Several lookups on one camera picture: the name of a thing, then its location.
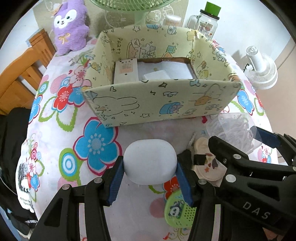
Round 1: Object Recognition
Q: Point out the round cream compact case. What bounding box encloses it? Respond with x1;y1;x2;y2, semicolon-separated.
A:
193;137;227;182

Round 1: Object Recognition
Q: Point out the green panda speaker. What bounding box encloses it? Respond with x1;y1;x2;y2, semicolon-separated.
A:
164;189;196;228

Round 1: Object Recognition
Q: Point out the clear bag of floss picks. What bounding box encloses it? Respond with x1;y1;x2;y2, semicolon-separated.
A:
206;113;262;154

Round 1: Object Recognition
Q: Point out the white oval pebble case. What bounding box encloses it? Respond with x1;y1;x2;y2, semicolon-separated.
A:
123;139;177;185

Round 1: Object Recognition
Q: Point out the white 45W charger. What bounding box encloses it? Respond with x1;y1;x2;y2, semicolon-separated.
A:
142;70;170;81

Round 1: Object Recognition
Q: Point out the white power strip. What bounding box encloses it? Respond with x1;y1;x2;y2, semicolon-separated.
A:
113;58;139;84

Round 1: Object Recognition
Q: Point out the black key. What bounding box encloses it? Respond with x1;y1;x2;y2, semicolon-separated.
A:
177;149;193;170

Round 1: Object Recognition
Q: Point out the white standing fan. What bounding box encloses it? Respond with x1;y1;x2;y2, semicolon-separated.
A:
244;46;278;90

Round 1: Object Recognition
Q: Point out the yellow cartoon storage box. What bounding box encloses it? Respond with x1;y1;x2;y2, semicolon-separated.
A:
82;25;242;128

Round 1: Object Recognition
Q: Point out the wooden chair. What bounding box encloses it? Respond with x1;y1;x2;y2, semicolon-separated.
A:
0;29;56;115

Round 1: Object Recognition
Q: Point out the glass mason jar mug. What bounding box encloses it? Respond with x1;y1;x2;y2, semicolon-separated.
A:
187;9;220;40

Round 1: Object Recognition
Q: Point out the green cup on jar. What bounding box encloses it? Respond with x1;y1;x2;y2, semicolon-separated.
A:
204;2;221;16

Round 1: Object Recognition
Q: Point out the cotton swab container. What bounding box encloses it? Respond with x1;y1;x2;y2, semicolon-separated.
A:
163;15;182;27

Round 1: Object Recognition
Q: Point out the green desk fan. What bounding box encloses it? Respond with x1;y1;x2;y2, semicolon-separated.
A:
91;0;173;25

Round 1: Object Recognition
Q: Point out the purple plush toy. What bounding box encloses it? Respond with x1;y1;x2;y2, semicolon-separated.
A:
53;0;89;56

